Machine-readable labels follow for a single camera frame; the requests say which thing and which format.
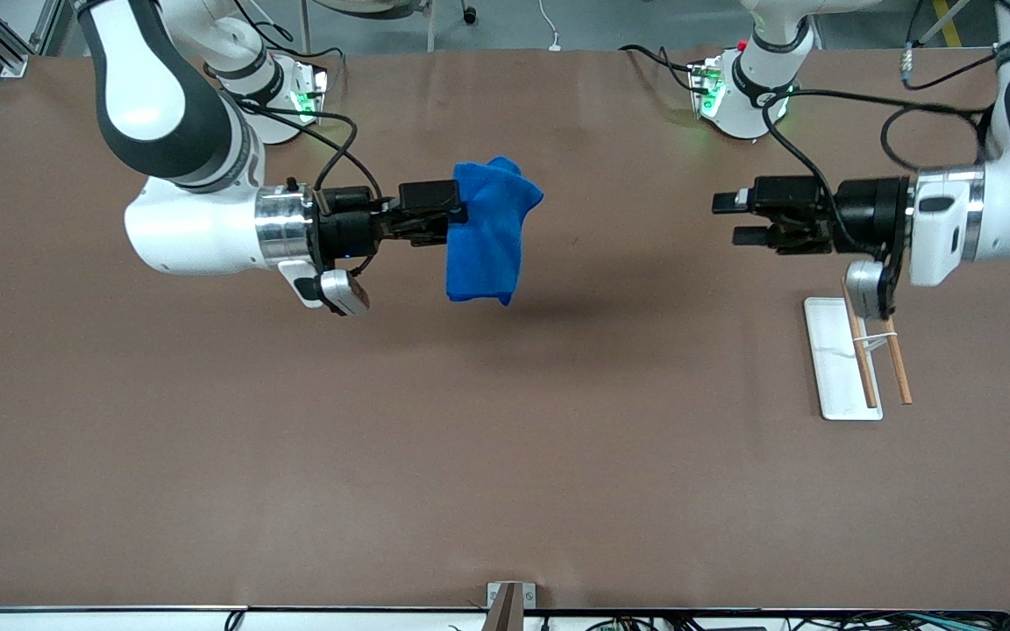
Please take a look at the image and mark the blue towel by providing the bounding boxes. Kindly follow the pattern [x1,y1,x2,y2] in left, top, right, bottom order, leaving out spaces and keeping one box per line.
[445,156,545,308]

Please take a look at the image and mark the white towel rack wooden rods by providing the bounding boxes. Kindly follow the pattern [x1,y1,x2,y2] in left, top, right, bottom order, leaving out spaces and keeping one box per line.
[803,279,914,422]

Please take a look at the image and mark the grey office chair base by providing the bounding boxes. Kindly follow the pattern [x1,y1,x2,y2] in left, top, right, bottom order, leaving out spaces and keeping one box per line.
[310,0,480,25]

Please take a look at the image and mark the brown table cover sheet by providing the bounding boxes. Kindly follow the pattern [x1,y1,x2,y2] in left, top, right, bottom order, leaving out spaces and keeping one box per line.
[0,48,1010,611]

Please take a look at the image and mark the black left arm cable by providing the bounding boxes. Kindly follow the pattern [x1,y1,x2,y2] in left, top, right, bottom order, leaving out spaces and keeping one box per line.
[761,53,1010,230]

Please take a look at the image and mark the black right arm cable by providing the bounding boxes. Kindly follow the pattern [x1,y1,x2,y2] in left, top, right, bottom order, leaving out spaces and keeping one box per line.
[238,98,383,211]

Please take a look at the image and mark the black cable with metal connector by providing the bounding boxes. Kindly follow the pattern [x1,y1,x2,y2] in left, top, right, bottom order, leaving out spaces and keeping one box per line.
[901,0,1001,90]

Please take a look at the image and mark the black cable at arm base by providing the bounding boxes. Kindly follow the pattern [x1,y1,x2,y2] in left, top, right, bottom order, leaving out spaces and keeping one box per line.
[619,44,699,93]
[233,0,348,89]

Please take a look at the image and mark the white power cable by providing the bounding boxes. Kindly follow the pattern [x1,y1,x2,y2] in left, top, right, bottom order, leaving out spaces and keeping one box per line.
[538,0,563,52]

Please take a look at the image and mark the metal table edge bracket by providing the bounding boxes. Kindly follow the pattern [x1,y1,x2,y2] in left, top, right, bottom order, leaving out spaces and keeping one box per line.
[486,581,537,631]

